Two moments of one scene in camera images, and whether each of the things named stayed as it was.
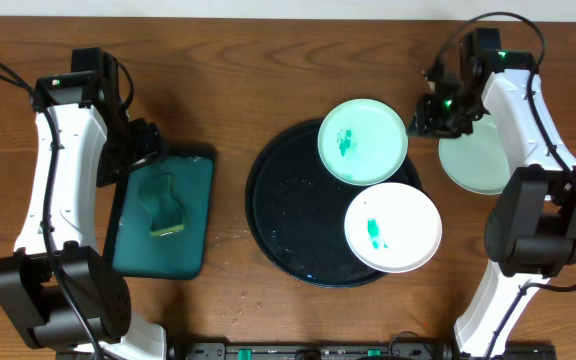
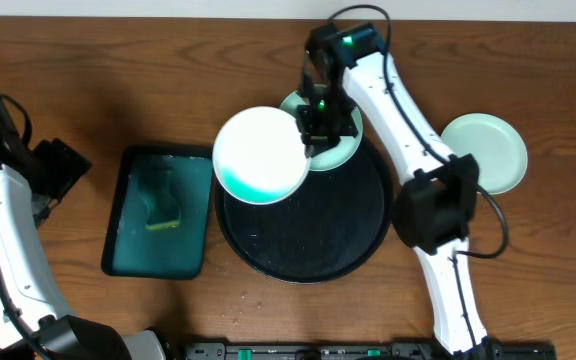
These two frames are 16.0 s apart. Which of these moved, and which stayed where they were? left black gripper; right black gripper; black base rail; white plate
Moved: right black gripper; white plate; left black gripper
Stayed: black base rail
